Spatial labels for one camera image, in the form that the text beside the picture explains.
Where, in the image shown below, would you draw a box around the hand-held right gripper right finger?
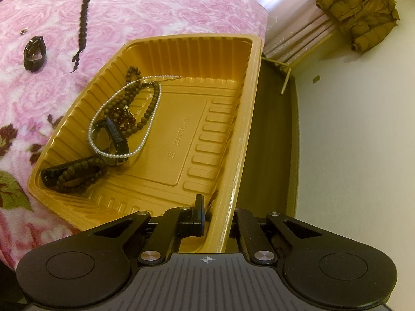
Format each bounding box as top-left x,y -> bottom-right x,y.
230,208 -> 323,264

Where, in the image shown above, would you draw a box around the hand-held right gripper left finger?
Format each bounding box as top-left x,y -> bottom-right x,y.
92,194 -> 205,264

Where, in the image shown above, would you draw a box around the yellow plastic tray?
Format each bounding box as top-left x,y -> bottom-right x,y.
26,34 -> 264,254

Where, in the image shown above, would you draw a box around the black braided bracelet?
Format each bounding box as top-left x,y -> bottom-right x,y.
92,117 -> 129,166

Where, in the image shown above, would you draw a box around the dark red bead bracelet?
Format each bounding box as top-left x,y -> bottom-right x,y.
109,103 -> 137,131

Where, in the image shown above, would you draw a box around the brown bead bracelet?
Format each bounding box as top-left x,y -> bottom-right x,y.
56,156 -> 109,195

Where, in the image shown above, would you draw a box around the brown wooden bead necklace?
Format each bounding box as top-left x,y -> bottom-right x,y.
104,66 -> 162,133

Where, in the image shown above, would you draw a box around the white pearl necklace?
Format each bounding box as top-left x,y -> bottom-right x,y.
87,75 -> 182,160

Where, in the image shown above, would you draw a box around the thin wooden stick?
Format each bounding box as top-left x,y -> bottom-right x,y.
279,66 -> 292,95

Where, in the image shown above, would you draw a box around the pink floral blanket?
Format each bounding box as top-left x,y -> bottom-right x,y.
0,0 -> 269,266

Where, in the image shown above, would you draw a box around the black wristwatch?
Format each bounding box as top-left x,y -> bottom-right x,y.
23,36 -> 47,72

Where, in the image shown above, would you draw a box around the brown padded jacket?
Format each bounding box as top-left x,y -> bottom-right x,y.
316,0 -> 400,52

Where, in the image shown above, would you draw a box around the long dark bead necklace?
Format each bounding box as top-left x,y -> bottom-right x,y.
69,0 -> 97,73

